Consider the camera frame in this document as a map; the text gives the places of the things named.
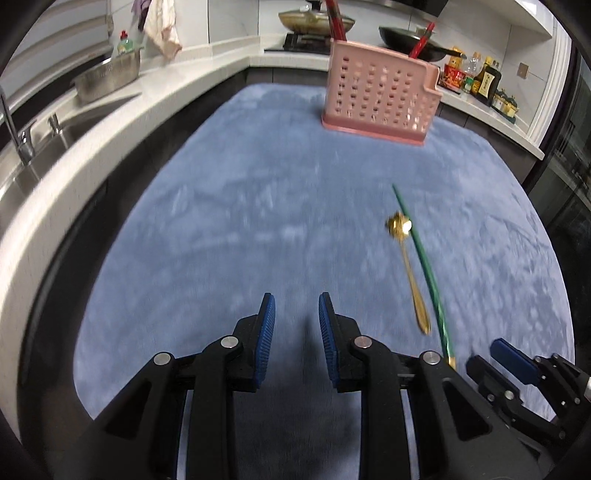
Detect dark soy sauce bottle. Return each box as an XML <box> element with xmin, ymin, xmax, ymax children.
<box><xmin>475</xmin><ymin>57</ymin><xmax>503</xmax><ymax>106</ymax></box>

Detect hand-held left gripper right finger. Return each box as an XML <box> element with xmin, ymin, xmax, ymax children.
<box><xmin>318</xmin><ymin>292</ymin><xmax>542</xmax><ymax>480</ymax></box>

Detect white window blinds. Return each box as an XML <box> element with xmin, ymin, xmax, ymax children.
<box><xmin>0</xmin><ymin>0</ymin><xmax>117</xmax><ymax>95</ymax></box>

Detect red black chopstick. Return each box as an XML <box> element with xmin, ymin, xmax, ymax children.
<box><xmin>331</xmin><ymin>0</ymin><xmax>349</xmax><ymax>42</ymax></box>

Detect bronze frying pan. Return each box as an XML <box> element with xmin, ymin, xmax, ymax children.
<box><xmin>278</xmin><ymin>10</ymin><xmax>358</xmax><ymax>36</ymax></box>

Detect black gas stove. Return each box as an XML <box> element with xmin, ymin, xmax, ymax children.
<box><xmin>265</xmin><ymin>32</ymin><xmax>334</xmax><ymax>55</ymax></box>

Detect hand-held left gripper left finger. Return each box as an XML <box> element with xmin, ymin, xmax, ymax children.
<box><xmin>60</xmin><ymin>292</ymin><xmax>277</xmax><ymax>480</ymax></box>

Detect teal spice jar rack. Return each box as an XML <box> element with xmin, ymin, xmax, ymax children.
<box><xmin>491</xmin><ymin>90</ymin><xmax>520</xmax><ymax>123</ymax></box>

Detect pink perforated utensil basket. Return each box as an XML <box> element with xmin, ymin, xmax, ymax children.
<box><xmin>321</xmin><ymin>39</ymin><xmax>444</xmax><ymax>147</ymax></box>

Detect glass pan lid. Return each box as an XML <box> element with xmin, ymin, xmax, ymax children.
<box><xmin>279</xmin><ymin>0</ymin><xmax>356</xmax><ymax>25</ymax></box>

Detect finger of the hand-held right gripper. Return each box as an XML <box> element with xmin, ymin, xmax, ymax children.
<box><xmin>490</xmin><ymin>338</ymin><xmax>591</xmax><ymax>417</ymax></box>
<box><xmin>465</xmin><ymin>354</ymin><xmax>574</xmax><ymax>446</ymax></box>

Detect gold spoon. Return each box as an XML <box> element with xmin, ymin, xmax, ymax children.
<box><xmin>385</xmin><ymin>211</ymin><xmax>433</xmax><ymax>336</ymax></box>

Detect white kitchen countertop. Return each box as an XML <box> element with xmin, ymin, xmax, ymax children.
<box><xmin>0</xmin><ymin>42</ymin><xmax>546</xmax><ymax>416</ymax></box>

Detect green chopstick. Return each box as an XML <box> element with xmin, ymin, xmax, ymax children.
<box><xmin>392</xmin><ymin>184</ymin><xmax>458</xmax><ymax>371</ymax></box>

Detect black wok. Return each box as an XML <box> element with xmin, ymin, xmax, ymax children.
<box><xmin>379</xmin><ymin>25</ymin><xmax>467</xmax><ymax>64</ymax></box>

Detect black framed glass door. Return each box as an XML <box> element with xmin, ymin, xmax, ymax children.
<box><xmin>525</xmin><ymin>45</ymin><xmax>591</xmax><ymax>260</ymax></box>

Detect white pink towel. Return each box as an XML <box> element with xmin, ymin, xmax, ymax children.
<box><xmin>145</xmin><ymin>0</ymin><xmax>184</xmax><ymax>59</ymax></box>

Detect blue plush mat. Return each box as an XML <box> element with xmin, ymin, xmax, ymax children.
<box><xmin>73</xmin><ymin>83</ymin><xmax>576</xmax><ymax>480</ymax></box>

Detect black range hood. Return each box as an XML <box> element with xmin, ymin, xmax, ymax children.
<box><xmin>383</xmin><ymin>0</ymin><xmax>450</xmax><ymax>14</ymax></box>

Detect chrome faucet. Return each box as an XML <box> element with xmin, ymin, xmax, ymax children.
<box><xmin>0</xmin><ymin>85</ymin><xmax>38</xmax><ymax>165</ymax></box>

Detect stainless steel bowl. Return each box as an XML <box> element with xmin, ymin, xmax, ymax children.
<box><xmin>71</xmin><ymin>48</ymin><xmax>142</xmax><ymax>103</ymax></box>

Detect dark red chopstick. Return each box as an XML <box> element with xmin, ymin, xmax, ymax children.
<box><xmin>324</xmin><ymin>0</ymin><xmax>340</xmax><ymax>41</ymax></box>

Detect stainless steel sink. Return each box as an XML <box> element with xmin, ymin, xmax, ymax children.
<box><xmin>0</xmin><ymin>90</ymin><xmax>142</xmax><ymax>217</ymax></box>

